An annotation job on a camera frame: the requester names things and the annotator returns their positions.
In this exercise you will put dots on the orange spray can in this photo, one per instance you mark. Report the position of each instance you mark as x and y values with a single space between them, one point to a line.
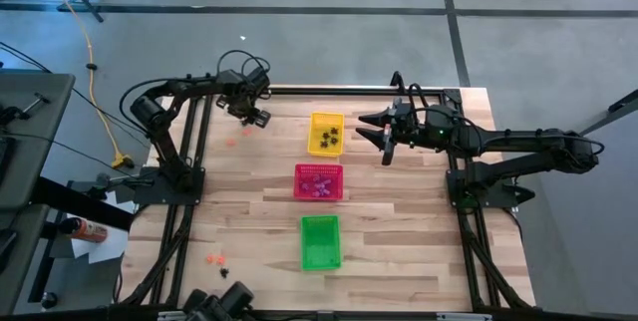
87 231

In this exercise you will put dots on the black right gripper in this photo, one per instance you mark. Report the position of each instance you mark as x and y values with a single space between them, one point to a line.
428 129

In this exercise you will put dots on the yellow plastic basket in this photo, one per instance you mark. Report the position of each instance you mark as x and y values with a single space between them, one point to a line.
315 121

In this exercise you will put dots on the black bulky object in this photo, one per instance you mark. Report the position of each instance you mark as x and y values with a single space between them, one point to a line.
224 303

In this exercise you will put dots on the grey cabinet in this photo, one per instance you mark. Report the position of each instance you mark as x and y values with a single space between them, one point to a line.
588 211

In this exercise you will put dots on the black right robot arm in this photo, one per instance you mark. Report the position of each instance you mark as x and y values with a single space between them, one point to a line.
523 141

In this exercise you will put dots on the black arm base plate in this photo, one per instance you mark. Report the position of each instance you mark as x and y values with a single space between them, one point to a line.
498 196
149 196

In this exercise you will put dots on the white paper sheets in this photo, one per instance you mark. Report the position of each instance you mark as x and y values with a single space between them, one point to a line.
107 248

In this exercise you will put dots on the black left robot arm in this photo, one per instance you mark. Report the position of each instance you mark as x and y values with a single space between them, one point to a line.
159 116

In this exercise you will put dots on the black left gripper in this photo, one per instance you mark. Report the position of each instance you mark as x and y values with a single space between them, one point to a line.
244 87

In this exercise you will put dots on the small black plastic spider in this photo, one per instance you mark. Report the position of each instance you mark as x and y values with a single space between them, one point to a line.
331 130
325 135
224 272
334 140
324 144

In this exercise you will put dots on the grey side table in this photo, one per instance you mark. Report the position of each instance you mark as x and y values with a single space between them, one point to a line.
35 161

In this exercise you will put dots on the black aluminium table frame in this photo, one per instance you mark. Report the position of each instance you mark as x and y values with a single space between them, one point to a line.
349 91

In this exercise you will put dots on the small black round object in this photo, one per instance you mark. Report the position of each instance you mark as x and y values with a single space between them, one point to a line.
49 300

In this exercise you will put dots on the green plastic basket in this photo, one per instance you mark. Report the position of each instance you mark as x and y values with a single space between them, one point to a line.
321 243

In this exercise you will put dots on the black frame clamp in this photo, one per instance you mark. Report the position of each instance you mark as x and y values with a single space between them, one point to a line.
397 81

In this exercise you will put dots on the purple plastic decoration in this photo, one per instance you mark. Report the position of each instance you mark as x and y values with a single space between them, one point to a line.
305 186
327 183
317 179
322 192

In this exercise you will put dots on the white metal bracket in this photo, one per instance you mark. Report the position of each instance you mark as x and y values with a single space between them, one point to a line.
172 316
463 317

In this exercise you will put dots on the red-pink plastic basket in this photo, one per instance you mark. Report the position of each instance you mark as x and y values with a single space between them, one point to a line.
299 169

